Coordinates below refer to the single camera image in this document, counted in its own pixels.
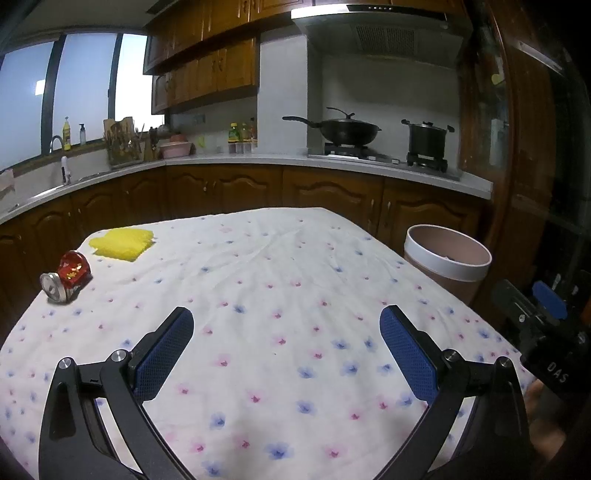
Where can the pink plastic basin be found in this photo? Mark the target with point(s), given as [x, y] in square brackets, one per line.
[175, 150]

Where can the yellow cloth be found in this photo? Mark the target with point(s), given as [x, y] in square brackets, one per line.
[122, 242]

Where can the wooden upper kitchen cabinets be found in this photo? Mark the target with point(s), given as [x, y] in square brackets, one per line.
[221, 64]

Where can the person's right hand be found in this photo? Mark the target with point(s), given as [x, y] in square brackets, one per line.
[547, 424]

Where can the white floral tablecloth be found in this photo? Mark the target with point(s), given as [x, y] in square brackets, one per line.
[286, 286]

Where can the white kitchen countertop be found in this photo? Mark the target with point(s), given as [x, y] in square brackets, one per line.
[258, 161]

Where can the wooden lower kitchen cabinets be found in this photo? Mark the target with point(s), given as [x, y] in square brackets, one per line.
[323, 189]

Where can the wooden framed glass door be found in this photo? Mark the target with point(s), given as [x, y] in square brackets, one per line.
[521, 138]

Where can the dark sauce bottle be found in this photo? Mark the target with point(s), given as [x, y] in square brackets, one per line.
[253, 131]

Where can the crushed red drink can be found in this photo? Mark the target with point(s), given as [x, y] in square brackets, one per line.
[74, 270]

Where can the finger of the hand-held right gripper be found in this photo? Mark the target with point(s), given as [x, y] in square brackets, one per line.
[549, 300]
[512, 300]

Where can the wooden utensil rack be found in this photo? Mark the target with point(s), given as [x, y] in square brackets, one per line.
[122, 145]

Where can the yellow dish soap bottle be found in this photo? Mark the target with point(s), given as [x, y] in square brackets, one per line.
[67, 136]

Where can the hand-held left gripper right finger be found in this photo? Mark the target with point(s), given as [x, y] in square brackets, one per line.
[411, 353]

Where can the pink waste bin white rim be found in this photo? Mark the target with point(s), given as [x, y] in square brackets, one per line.
[457, 288]

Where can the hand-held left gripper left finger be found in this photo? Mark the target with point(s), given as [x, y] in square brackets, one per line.
[161, 353]

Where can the wooden kitchen cabinets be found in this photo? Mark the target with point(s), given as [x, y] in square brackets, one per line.
[323, 189]
[221, 64]

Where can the white seasoning jar set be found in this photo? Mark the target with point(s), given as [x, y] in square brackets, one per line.
[242, 147]

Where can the gas stove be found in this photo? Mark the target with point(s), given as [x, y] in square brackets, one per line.
[383, 157]

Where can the dark utensil holder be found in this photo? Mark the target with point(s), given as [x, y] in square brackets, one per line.
[151, 145]

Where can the steel range hood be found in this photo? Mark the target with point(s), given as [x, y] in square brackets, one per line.
[383, 32]

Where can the kitchen window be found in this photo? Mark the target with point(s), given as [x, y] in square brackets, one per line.
[83, 83]

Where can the metal sink faucet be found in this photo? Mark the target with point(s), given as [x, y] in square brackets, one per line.
[56, 141]

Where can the black cooking pot with lid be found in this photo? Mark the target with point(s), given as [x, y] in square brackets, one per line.
[427, 138]

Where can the chrome sink faucet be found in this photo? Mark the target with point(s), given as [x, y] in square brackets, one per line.
[66, 170]

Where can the yellow cooking oil bottle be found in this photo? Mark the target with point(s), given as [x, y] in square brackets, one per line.
[244, 134]
[234, 134]

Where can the black wok with lid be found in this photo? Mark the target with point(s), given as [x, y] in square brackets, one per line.
[346, 131]

